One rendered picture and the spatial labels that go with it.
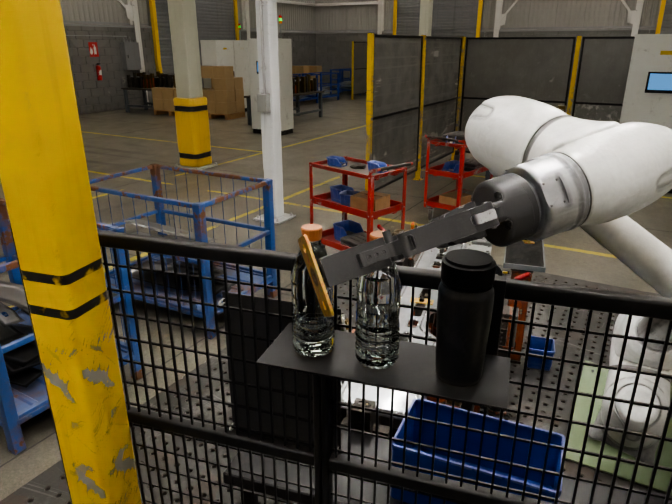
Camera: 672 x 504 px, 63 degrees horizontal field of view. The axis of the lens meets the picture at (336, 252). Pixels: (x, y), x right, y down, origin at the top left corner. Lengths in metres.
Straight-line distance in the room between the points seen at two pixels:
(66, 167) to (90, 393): 0.41
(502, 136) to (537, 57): 8.67
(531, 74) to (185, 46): 5.31
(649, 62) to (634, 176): 7.78
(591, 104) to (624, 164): 8.66
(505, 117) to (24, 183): 0.74
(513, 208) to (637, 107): 7.90
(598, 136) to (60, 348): 0.91
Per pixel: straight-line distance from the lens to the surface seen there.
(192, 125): 9.01
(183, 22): 9.00
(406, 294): 2.06
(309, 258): 0.54
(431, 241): 0.53
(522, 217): 0.60
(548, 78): 9.40
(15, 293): 3.72
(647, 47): 8.44
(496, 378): 0.82
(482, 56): 9.61
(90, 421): 1.16
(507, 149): 0.75
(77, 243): 1.03
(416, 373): 0.81
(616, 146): 0.67
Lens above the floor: 1.87
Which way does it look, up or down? 21 degrees down
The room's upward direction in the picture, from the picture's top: straight up
